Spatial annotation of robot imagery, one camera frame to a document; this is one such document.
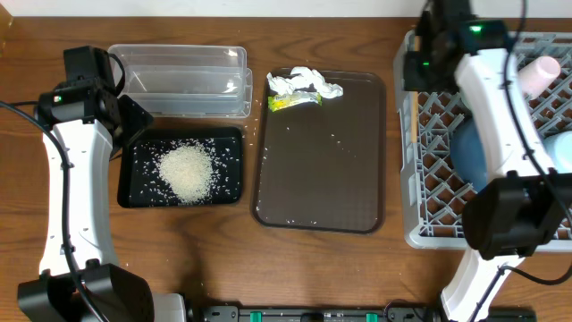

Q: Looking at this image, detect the pile of white rice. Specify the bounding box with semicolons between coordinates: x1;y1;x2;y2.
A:
133;138;240;206

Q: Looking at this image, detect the dark blue plate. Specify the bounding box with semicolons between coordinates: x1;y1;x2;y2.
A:
450;119;487;192

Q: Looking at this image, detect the pink cup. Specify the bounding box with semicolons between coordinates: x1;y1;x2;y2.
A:
518;55;561;99

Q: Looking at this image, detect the white tissue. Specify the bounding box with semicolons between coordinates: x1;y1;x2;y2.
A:
266;66;343;99

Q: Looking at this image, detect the green snack wrapper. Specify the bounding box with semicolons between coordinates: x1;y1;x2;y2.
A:
268;92;322;112

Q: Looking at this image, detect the wooden chopstick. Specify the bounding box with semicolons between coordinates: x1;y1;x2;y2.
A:
410;91;418;143

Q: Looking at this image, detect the light blue bowl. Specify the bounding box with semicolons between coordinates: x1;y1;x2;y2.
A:
543;131;572;174

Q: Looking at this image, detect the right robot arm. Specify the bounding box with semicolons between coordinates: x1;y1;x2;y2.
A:
402;0;571;321

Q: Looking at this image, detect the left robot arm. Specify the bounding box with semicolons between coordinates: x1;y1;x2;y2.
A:
18;46;155;321

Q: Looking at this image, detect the black waste tray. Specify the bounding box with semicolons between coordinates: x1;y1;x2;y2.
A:
116;126;245;209

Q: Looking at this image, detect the grey dishwasher rack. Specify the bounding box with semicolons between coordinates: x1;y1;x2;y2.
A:
393;31;571;250

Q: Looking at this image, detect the clear plastic bin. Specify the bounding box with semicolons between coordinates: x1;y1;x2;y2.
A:
108;44;253;119

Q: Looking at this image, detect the dark brown serving tray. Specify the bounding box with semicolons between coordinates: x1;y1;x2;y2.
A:
250;71;386;234

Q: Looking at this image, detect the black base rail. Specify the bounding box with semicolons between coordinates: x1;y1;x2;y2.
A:
154;292;537;322

